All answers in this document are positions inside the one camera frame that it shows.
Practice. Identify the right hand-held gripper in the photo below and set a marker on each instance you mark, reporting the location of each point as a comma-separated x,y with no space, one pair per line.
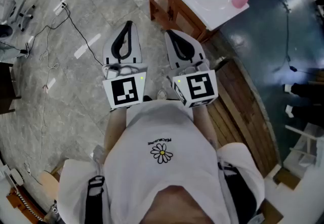
200,86

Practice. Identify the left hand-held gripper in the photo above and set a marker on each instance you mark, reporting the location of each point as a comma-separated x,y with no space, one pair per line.
124,91

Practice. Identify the person's right forearm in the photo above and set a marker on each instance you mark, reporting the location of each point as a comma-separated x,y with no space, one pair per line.
203,124

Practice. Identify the person's left forearm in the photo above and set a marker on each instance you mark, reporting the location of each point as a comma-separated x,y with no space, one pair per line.
115,129

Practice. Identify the person's right shoe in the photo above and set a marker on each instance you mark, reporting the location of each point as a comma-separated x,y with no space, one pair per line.
161,94

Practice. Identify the wooden vanity cabinet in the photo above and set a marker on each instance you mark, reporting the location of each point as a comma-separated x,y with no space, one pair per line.
164,3

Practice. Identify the person's white t-shirt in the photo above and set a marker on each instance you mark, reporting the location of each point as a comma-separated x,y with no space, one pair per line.
162,122

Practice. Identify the wooden plank platform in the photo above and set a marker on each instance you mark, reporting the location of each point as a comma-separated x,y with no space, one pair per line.
240,106

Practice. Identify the white power strip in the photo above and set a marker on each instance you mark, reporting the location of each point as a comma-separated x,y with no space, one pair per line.
59,9

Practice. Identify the white swivel chair base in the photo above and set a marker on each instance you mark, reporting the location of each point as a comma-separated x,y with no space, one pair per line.
21,17

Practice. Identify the dark wooden stool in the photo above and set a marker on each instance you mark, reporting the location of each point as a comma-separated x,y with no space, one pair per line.
6,86

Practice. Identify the white table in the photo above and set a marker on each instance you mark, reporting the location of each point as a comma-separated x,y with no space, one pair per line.
300,132

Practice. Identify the round wooden stool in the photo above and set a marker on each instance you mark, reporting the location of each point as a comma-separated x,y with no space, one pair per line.
49,185

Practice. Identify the flat brown cardboard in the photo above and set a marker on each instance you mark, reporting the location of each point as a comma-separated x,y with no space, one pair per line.
286,178

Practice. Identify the orange wooden frame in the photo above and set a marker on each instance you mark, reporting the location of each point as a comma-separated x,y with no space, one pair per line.
17,202

